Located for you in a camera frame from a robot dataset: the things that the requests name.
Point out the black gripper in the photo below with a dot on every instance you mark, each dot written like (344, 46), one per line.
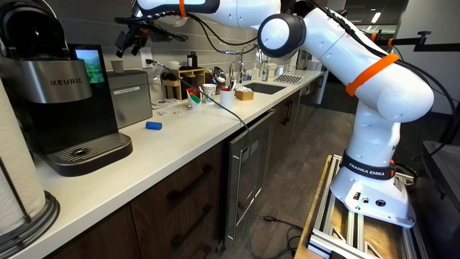
(139, 29)

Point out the white coffee pod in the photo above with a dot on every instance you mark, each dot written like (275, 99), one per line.
(117, 66)

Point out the blue cylindrical block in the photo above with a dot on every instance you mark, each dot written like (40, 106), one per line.
(155, 125)

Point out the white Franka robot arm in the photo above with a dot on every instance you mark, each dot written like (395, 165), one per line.
(383, 95)

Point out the black silver Keurig coffeemaker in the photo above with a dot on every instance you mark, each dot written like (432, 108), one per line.
(58, 86)

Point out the small white cup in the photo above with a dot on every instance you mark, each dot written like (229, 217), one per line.
(173, 63)

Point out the stainless steel counter box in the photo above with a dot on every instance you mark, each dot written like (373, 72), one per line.
(130, 98)

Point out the wooden counter organizer rack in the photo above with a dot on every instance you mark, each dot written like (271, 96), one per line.
(185, 73)

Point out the black canister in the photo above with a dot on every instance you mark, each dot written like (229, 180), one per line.
(192, 59)

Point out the red green white mug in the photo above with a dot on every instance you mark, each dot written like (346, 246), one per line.
(194, 98)

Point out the white patterned mug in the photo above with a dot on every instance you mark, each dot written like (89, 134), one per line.
(209, 90)

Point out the white mug red inside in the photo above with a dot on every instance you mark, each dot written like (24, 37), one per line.
(227, 99)

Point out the chrome faucet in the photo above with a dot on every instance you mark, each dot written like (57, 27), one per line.
(240, 65)

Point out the white sugar packet heap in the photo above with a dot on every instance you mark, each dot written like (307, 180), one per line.
(245, 88)

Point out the wooden packet box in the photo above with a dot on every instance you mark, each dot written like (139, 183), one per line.
(245, 95)

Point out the dark undermount sink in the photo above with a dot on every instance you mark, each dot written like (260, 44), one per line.
(264, 88)

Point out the grey dish drying mat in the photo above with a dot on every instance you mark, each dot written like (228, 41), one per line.
(290, 77)

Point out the white paper towel roll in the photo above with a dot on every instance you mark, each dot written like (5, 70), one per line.
(15, 167)

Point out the dark wood drawer cabinet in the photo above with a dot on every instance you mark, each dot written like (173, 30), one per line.
(145, 216)

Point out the stainless steel dishwasher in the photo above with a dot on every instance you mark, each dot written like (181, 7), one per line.
(250, 167)

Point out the dark wood door cabinet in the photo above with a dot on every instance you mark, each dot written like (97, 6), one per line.
(288, 119)

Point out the grey paper towel holder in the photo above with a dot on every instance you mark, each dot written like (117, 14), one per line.
(44, 216)

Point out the ceiling light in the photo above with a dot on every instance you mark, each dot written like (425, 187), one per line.
(378, 16)

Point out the black horizontal bar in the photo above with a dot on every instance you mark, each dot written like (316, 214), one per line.
(447, 46)

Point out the black desk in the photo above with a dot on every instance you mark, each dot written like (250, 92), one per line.
(441, 216)

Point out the white wall outlet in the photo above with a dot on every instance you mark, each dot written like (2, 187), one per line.
(146, 53)

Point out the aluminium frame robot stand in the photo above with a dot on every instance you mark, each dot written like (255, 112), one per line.
(336, 230)

